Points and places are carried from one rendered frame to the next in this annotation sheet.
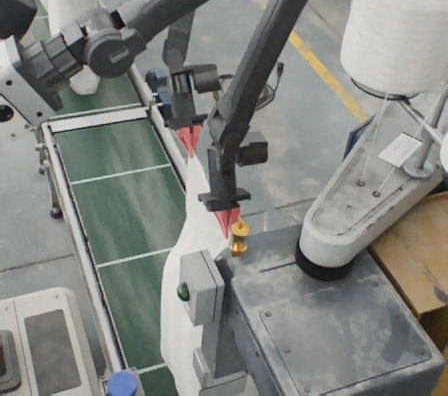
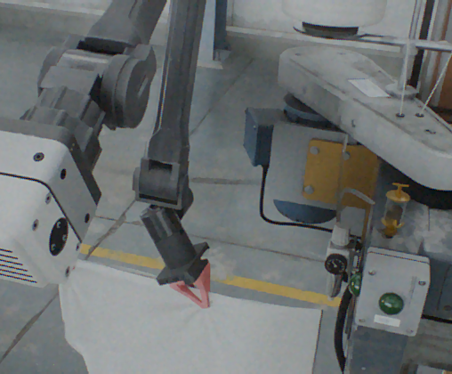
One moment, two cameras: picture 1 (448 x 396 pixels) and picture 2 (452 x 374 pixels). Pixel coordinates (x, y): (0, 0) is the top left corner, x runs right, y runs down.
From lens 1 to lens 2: 0.85 m
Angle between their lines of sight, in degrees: 43
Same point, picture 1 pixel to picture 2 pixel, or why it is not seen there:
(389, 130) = (338, 82)
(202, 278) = (413, 267)
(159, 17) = (147, 27)
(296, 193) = (11, 327)
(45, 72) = (87, 141)
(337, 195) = (408, 128)
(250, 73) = (185, 92)
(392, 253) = not seen: hidden behind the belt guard
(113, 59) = (139, 93)
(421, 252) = not seen: hidden behind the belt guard
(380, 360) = not seen: outside the picture
